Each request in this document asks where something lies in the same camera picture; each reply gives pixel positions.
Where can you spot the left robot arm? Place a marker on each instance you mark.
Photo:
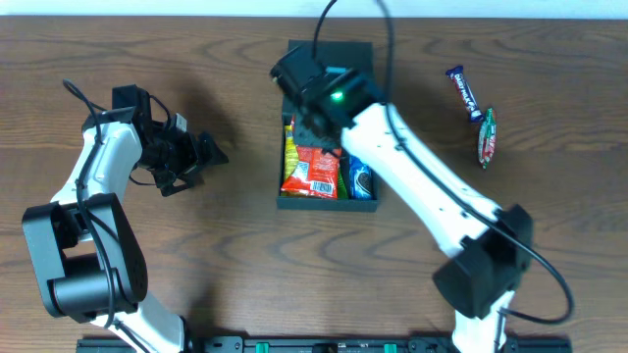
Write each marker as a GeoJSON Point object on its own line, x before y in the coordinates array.
{"type": "Point", "coordinates": [87, 261]}

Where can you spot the blue Oreo cookie pack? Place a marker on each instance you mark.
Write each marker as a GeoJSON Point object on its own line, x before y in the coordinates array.
{"type": "Point", "coordinates": [360, 179]}

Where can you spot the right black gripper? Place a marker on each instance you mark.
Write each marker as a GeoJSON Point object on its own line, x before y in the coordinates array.
{"type": "Point", "coordinates": [312, 135]}

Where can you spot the green snack bag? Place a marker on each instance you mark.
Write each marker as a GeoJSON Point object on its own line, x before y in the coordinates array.
{"type": "Point", "coordinates": [342, 191]}

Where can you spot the yellow snack bag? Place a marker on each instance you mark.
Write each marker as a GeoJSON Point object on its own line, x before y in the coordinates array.
{"type": "Point", "coordinates": [290, 150]}

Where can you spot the red snack bag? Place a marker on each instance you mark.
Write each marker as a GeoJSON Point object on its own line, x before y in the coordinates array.
{"type": "Point", "coordinates": [315, 175]}

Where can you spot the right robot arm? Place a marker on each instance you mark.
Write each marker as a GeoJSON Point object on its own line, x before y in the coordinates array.
{"type": "Point", "coordinates": [487, 247]}

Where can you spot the red green candy pack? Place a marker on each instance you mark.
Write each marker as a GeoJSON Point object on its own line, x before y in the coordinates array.
{"type": "Point", "coordinates": [487, 138]}

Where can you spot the purple Dairy Milk bar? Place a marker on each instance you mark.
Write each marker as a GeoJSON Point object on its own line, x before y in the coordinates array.
{"type": "Point", "coordinates": [456, 75]}

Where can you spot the black gift box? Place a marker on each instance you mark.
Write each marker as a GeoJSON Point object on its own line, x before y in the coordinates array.
{"type": "Point", "coordinates": [324, 86]}

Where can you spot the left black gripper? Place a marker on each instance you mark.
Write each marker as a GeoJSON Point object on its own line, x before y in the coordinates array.
{"type": "Point", "coordinates": [194, 154]}

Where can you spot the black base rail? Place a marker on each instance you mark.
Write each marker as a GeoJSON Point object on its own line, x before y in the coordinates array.
{"type": "Point", "coordinates": [417, 344]}

